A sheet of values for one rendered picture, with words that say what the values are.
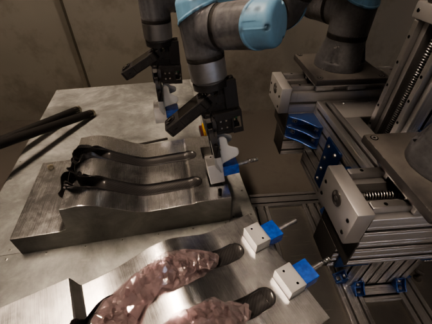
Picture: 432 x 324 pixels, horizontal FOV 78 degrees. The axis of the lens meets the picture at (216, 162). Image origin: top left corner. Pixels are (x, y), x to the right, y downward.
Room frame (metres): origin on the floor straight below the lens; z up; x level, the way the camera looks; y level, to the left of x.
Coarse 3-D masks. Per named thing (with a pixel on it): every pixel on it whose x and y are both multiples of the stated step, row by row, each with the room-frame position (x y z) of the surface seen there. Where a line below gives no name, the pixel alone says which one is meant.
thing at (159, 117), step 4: (156, 104) 0.75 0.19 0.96; (172, 104) 0.77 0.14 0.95; (176, 104) 0.77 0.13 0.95; (156, 108) 0.72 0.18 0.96; (168, 108) 0.75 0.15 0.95; (172, 108) 0.75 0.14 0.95; (176, 108) 0.75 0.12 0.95; (156, 112) 0.72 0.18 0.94; (160, 112) 0.72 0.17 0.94; (168, 112) 0.73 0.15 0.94; (172, 112) 0.74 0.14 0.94; (156, 116) 0.72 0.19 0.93; (160, 116) 0.72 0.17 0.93; (164, 116) 0.73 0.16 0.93; (168, 116) 0.73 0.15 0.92; (156, 120) 0.72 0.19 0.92; (160, 120) 0.72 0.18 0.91; (164, 120) 0.73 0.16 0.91
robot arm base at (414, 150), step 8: (416, 136) 0.43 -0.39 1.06; (424, 136) 0.39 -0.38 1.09; (408, 144) 0.42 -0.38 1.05; (416, 144) 0.39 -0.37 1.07; (424, 144) 0.38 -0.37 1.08; (408, 152) 0.39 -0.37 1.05; (416, 152) 0.38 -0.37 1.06; (424, 152) 0.37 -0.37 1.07; (408, 160) 0.38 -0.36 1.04; (416, 160) 0.37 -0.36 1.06; (424, 160) 0.36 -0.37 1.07; (416, 168) 0.36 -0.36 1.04; (424, 168) 0.35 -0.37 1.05; (424, 176) 0.34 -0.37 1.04
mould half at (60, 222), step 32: (96, 160) 0.51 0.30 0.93; (192, 160) 0.56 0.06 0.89; (32, 192) 0.47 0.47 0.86; (64, 192) 0.40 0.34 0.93; (96, 192) 0.40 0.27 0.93; (192, 192) 0.44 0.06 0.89; (224, 192) 0.44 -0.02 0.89; (32, 224) 0.37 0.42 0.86; (64, 224) 0.35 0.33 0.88; (96, 224) 0.36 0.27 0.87; (128, 224) 0.38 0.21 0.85; (160, 224) 0.39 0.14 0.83; (192, 224) 0.41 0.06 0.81
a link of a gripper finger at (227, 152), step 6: (222, 138) 0.48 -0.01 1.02; (222, 144) 0.48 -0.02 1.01; (222, 150) 0.47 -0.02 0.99; (228, 150) 0.47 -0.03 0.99; (234, 150) 0.47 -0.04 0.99; (222, 156) 0.47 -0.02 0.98; (228, 156) 0.47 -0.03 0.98; (234, 156) 0.47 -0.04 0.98; (216, 162) 0.46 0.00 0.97; (222, 162) 0.46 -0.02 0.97; (222, 168) 0.46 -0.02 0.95
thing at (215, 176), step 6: (204, 156) 0.52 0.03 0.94; (210, 156) 0.51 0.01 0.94; (210, 162) 0.49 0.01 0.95; (228, 162) 0.50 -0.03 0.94; (234, 162) 0.49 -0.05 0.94; (240, 162) 0.50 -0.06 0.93; (246, 162) 0.50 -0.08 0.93; (210, 168) 0.47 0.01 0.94; (216, 168) 0.47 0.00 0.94; (228, 168) 0.48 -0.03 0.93; (234, 168) 0.48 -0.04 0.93; (210, 174) 0.47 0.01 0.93; (216, 174) 0.47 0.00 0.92; (222, 174) 0.47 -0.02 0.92; (228, 174) 0.48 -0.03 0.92; (210, 180) 0.46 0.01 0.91; (216, 180) 0.47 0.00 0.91; (222, 180) 0.47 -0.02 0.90
